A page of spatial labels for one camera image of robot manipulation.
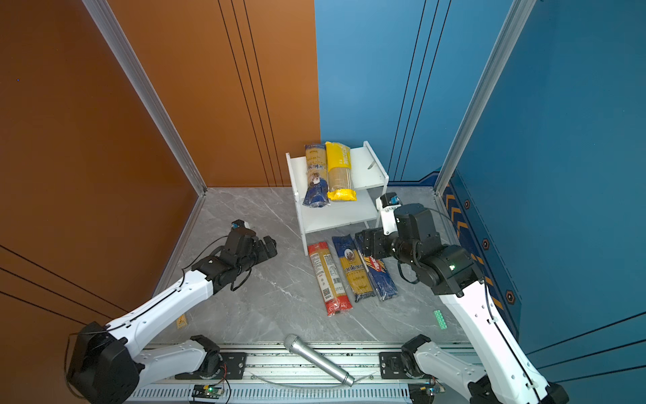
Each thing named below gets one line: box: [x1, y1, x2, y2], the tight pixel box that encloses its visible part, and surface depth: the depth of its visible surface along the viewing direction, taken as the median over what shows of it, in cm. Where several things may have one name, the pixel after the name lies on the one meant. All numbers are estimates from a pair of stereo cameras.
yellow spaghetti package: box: [324, 141, 358, 202], surface depth 76 cm
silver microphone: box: [284, 333, 355, 387], surface depth 75 cm
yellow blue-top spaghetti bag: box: [302, 143, 331, 208], surface depth 75 cm
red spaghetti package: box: [307, 241, 354, 317], surface depth 90 cm
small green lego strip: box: [434, 309, 448, 330], surface depth 82 cm
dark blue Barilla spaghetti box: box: [363, 255, 399, 301], surface depth 89 cm
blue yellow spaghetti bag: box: [332, 233, 376, 303], surface depth 92 cm
